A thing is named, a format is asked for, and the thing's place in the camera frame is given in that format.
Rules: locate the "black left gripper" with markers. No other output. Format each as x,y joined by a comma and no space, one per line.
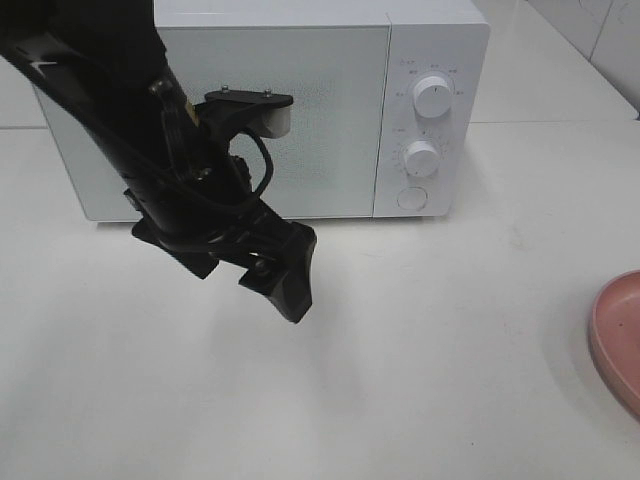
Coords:
200,202

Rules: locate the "white microwave door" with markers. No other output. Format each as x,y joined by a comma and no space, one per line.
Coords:
325,167

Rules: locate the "round white door release button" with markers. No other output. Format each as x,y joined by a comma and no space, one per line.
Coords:
412,199

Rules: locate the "white timer knob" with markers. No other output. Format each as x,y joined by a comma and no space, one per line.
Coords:
421,159

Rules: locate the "pink round plate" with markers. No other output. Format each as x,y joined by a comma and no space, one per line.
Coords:
613,337

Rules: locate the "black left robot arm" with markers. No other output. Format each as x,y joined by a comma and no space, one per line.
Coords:
104,63

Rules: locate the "white microwave oven body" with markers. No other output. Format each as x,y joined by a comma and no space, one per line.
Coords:
424,36

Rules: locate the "upper white power knob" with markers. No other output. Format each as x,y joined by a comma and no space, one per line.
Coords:
432,95

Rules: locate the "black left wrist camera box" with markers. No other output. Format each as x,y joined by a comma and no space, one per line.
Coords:
227,113

